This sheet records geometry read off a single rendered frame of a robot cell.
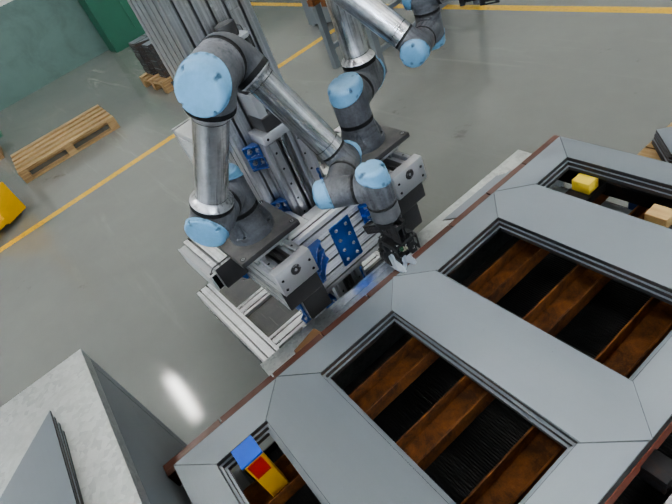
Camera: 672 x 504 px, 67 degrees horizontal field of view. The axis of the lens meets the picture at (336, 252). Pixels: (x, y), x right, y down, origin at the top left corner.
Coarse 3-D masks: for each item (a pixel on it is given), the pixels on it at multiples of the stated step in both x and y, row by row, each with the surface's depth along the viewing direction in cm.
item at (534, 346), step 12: (528, 336) 120; (540, 336) 119; (552, 336) 118; (516, 348) 119; (528, 348) 118; (540, 348) 117; (552, 348) 116; (504, 360) 118; (516, 360) 117; (528, 360) 116; (540, 360) 115; (492, 372) 117; (504, 372) 116; (516, 372) 115; (528, 372) 114; (504, 384) 114; (516, 384) 113
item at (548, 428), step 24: (576, 168) 161; (600, 168) 155; (648, 192) 145; (480, 240) 151; (528, 240) 146; (552, 240) 140; (456, 264) 148; (600, 264) 130; (648, 288) 122; (336, 360) 135; (456, 360) 124; (648, 360) 108; (336, 384) 132; (480, 384) 119; (360, 408) 124; (528, 408) 109; (264, 432) 128; (384, 432) 118; (552, 432) 105; (288, 456) 122; (408, 456) 112; (432, 480) 106
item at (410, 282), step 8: (424, 272) 147; (432, 272) 146; (408, 280) 146; (416, 280) 145; (424, 280) 144; (392, 288) 146; (400, 288) 145; (408, 288) 144; (392, 296) 144; (400, 296) 143; (392, 304) 142
